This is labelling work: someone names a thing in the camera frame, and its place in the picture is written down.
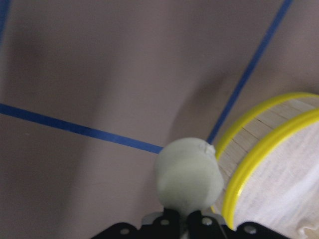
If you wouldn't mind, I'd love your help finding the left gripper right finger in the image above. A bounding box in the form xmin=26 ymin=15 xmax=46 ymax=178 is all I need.
xmin=186 ymin=211 xmax=286 ymax=239

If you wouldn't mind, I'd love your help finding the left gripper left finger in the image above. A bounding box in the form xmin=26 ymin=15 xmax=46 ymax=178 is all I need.
xmin=93 ymin=210 xmax=180 ymax=239

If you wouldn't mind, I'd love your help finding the centre yellow bamboo steamer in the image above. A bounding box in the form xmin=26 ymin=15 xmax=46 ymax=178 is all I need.
xmin=213 ymin=93 xmax=319 ymax=239

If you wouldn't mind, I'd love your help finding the white bun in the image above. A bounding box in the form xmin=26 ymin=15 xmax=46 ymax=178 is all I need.
xmin=155 ymin=137 xmax=224 ymax=216

